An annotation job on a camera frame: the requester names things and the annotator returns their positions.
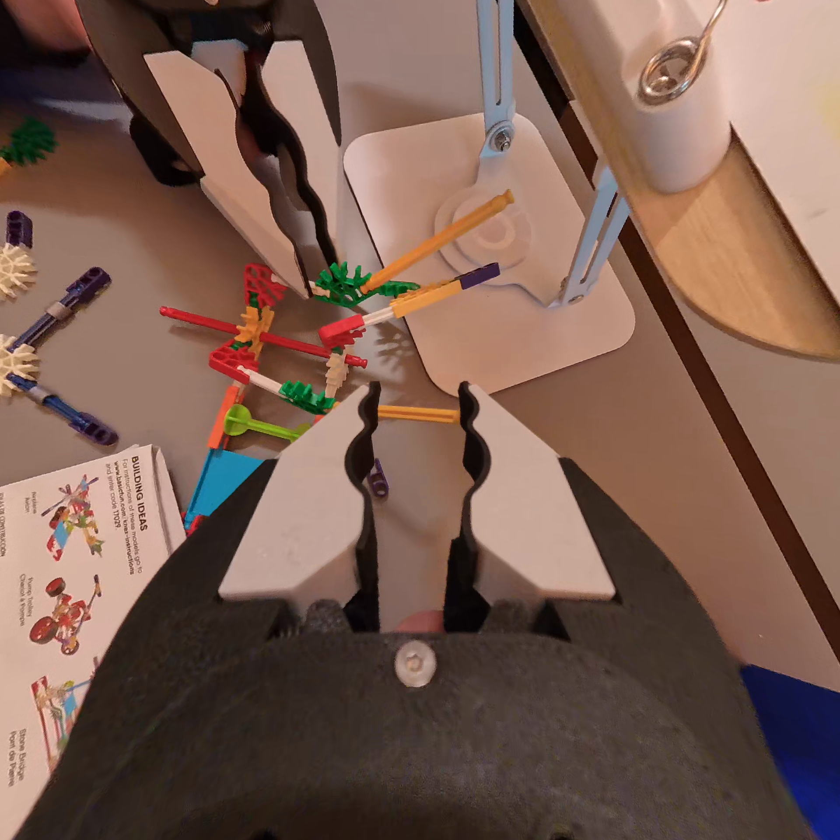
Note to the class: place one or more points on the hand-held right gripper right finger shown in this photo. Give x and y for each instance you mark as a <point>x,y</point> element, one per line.
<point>531,531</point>

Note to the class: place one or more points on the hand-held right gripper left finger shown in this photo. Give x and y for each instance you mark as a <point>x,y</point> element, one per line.
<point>302,525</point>

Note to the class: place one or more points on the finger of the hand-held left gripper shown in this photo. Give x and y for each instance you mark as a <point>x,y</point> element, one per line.
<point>216,164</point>
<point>308,118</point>

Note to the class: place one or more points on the colourful toy construction model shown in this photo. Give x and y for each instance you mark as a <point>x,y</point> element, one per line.
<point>226,482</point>

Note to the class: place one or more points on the small purple toy connector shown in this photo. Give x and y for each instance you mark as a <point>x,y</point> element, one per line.
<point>378,479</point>

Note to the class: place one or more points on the person's left hand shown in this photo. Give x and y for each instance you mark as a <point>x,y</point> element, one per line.
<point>64,19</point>

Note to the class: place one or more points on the green fan-shaped toy connector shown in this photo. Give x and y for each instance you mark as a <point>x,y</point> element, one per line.
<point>29,141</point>

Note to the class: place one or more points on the white metal stand base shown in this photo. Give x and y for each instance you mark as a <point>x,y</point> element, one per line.
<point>525,354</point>

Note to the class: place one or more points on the dark purple toy connector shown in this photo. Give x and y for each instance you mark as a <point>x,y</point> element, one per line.
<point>18,228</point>

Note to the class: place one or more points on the white snowflake toy connector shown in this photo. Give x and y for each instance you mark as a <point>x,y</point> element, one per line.
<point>14,270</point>

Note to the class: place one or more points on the illustrated instruction booklet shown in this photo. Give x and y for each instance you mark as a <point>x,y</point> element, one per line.
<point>65,590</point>

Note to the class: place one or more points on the blue rod cross toy assembly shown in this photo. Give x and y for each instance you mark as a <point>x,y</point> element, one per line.
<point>16,364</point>

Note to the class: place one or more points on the white board with wooden edge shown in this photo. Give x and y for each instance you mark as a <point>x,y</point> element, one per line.
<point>754,262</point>

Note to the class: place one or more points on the white cylinder post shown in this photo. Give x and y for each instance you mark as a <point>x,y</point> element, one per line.
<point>682,144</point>

